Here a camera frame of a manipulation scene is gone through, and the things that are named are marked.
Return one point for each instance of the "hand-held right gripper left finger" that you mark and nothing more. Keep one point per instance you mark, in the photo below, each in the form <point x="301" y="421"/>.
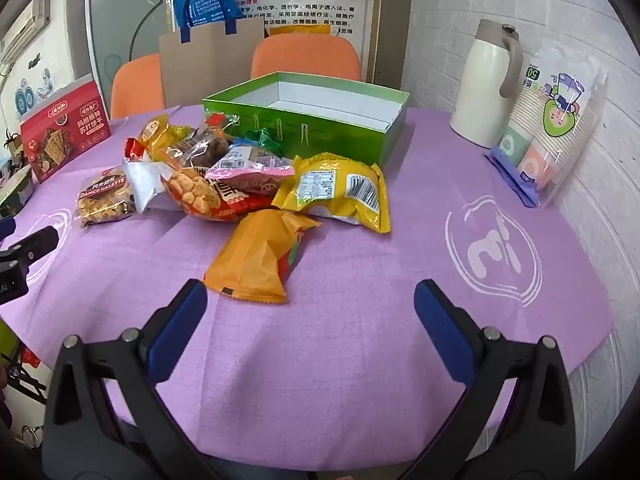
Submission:
<point x="177" y="332"/>

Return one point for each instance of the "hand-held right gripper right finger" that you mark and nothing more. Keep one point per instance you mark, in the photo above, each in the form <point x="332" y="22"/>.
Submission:
<point x="445" y="332"/>

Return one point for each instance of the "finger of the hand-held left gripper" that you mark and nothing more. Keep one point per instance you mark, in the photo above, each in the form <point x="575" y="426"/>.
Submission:
<point x="32" y="245"/>

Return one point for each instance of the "waffle cookie packet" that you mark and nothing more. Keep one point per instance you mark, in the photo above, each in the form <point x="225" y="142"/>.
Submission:
<point x="102" y="205"/>

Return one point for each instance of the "orange snack packet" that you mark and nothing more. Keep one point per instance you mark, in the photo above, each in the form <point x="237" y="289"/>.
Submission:
<point x="255" y="255"/>

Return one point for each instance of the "red round cracker packet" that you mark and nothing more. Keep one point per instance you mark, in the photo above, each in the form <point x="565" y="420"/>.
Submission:
<point x="200" y="195"/>

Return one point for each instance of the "plain yellow snack packet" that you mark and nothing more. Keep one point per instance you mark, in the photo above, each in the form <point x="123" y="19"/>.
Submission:
<point x="160" y="135"/>

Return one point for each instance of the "clear brown cake packet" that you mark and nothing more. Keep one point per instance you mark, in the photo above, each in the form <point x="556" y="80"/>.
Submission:
<point x="205" y="152"/>

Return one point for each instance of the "pink-edged snack packet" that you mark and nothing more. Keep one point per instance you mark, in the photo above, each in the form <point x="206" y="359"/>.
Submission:
<point x="250" y="165"/>

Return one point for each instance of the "yellow barcode snack packet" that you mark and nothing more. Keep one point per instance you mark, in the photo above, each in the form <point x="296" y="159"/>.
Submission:
<point x="330" y="185"/>

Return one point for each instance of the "green foil candy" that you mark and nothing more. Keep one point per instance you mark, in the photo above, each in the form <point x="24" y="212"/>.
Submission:
<point x="262" y="140"/>

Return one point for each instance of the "green cardboard box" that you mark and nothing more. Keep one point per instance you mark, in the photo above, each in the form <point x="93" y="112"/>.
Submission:
<point x="325" y="130"/>

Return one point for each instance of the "small green patterned box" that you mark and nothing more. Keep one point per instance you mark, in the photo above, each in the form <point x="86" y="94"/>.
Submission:
<point x="15" y="192"/>

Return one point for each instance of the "purple tablecloth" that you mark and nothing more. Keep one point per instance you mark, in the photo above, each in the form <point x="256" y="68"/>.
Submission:
<point x="350" y="360"/>

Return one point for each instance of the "red cracker box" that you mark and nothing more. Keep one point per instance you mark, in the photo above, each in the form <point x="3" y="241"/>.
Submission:
<point x="65" y="130"/>

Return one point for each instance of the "orange chair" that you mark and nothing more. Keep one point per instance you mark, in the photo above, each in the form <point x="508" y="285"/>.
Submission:
<point x="305" y="57"/>
<point x="135" y="90"/>

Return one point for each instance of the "white air conditioner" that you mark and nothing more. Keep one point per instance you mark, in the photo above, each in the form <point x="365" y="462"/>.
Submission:
<point x="30" y="20"/>

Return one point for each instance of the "pack of paper cups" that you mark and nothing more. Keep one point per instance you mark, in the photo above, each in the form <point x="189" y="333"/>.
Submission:
<point x="545" y="125"/>

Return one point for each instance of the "frosted glass door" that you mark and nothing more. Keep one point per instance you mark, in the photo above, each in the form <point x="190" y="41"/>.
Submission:
<point x="125" y="20"/>

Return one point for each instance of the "white thermos jug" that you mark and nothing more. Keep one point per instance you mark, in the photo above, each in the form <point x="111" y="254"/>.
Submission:
<point x="480" y="90"/>

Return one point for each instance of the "large wall poster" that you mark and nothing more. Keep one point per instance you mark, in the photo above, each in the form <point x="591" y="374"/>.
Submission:
<point x="320" y="0"/>

